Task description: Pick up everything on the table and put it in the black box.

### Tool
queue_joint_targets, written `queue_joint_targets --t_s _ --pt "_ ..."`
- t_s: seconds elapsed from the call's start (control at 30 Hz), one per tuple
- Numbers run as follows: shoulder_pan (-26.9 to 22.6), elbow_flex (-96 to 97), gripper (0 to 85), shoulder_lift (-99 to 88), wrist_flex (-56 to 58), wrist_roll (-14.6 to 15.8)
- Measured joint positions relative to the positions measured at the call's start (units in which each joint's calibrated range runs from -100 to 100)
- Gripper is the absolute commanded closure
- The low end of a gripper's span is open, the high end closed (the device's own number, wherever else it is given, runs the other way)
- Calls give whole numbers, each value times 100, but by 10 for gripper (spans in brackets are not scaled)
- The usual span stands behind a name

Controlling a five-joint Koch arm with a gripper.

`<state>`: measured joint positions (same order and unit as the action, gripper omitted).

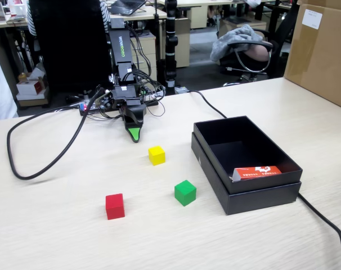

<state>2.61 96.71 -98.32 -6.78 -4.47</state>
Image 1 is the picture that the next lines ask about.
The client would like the red wooden cube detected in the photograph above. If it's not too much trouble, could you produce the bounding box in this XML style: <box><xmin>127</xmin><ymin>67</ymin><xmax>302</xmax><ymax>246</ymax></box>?
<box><xmin>105</xmin><ymin>193</ymin><xmax>125</xmax><ymax>221</ymax></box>

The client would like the white shipping label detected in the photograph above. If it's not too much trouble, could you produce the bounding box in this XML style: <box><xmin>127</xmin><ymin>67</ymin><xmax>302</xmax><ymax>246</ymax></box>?
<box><xmin>302</xmin><ymin>8</ymin><xmax>323</xmax><ymax>30</ymax></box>

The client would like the thick sleeved black cable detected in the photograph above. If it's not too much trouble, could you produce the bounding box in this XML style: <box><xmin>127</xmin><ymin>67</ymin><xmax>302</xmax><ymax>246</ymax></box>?
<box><xmin>6</xmin><ymin>89</ymin><xmax>106</xmax><ymax>181</ymax></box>

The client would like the black controller board base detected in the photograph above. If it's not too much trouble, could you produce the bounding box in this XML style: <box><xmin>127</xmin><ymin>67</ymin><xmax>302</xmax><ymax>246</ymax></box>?
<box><xmin>79</xmin><ymin>100</ymin><xmax>160</xmax><ymax>116</ymax></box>

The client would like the person in white shirt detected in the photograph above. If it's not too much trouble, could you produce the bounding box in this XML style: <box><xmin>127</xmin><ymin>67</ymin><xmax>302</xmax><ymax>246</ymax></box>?
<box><xmin>0</xmin><ymin>39</ymin><xmax>19</xmax><ymax>122</ymax></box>

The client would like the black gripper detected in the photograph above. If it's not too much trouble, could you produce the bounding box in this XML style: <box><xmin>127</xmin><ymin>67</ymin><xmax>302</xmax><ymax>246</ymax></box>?
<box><xmin>113</xmin><ymin>85</ymin><xmax>147</xmax><ymax>143</ymax></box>

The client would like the black vertical stand pole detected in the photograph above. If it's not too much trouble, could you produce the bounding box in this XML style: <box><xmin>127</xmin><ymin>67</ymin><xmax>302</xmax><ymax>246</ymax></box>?
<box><xmin>164</xmin><ymin>0</ymin><xmax>179</xmax><ymax>95</ymax></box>

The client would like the beige cabinet without handles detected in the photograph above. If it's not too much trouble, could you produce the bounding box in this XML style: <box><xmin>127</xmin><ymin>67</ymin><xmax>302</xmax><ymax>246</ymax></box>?
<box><xmin>161</xmin><ymin>18</ymin><xmax>191</xmax><ymax>68</ymax></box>

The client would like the large black office chair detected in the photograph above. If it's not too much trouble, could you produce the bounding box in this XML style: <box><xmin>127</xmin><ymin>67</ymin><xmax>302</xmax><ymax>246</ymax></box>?
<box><xmin>28</xmin><ymin>0</ymin><xmax>115</xmax><ymax>95</ymax></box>

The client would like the smooth black power cable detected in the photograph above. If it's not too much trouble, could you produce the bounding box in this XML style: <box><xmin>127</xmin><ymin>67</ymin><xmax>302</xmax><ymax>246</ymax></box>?
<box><xmin>184</xmin><ymin>89</ymin><xmax>341</xmax><ymax>270</ymax></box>

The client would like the white and red small box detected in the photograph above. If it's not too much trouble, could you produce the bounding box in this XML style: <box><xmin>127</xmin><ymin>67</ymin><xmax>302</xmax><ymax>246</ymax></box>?
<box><xmin>16</xmin><ymin>80</ymin><xmax>46</xmax><ymax>96</ymax></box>

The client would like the orange paper carton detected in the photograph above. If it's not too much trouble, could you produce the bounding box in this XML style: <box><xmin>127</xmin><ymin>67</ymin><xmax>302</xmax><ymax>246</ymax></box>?
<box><xmin>229</xmin><ymin>165</ymin><xmax>283</xmax><ymax>183</ymax></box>

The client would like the green wooden cube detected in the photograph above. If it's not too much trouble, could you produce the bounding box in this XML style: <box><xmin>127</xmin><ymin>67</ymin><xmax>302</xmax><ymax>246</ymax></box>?
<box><xmin>174</xmin><ymin>179</ymin><xmax>197</xmax><ymax>207</ymax></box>

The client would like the slim black office chair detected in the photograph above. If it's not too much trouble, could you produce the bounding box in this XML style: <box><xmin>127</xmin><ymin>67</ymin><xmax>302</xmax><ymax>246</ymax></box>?
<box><xmin>267</xmin><ymin>0</ymin><xmax>299</xmax><ymax>79</ymax></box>

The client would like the grey fleece blanket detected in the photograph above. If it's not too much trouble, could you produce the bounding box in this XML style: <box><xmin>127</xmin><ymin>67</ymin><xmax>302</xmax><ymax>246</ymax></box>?
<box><xmin>209</xmin><ymin>24</ymin><xmax>264</xmax><ymax>62</ymax></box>

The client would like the black open laptop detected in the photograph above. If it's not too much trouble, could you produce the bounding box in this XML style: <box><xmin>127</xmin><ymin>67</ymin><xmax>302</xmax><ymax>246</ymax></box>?
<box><xmin>110</xmin><ymin>0</ymin><xmax>147</xmax><ymax>16</ymax></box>

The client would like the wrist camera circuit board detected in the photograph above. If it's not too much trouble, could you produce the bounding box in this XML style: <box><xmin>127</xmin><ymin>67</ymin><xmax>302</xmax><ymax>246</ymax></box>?
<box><xmin>96</xmin><ymin>89</ymin><xmax>115</xmax><ymax>111</ymax></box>

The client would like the chrome-frame office chair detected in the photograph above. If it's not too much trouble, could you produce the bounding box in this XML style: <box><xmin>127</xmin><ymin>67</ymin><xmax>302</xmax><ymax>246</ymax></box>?
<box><xmin>219</xmin><ymin>39</ymin><xmax>274</xmax><ymax>87</ymax></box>

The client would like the person in striped shirt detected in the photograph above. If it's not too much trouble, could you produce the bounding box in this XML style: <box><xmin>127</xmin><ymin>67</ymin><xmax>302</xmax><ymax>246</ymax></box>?
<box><xmin>26</xmin><ymin>0</ymin><xmax>112</xmax><ymax>37</ymax></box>

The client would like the large brown cardboard box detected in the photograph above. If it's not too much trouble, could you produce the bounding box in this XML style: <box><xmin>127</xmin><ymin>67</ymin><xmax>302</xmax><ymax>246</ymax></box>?
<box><xmin>283</xmin><ymin>0</ymin><xmax>341</xmax><ymax>112</ymax></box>

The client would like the yellow wooden cube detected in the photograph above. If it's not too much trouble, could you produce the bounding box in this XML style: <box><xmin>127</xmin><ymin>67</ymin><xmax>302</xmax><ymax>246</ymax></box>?
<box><xmin>148</xmin><ymin>145</ymin><xmax>166</xmax><ymax>166</ymax></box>

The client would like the black cardboard box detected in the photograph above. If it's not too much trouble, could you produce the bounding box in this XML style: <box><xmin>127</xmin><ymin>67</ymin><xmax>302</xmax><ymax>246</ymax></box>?
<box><xmin>190</xmin><ymin>115</ymin><xmax>303</xmax><ymax>216</ymax></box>

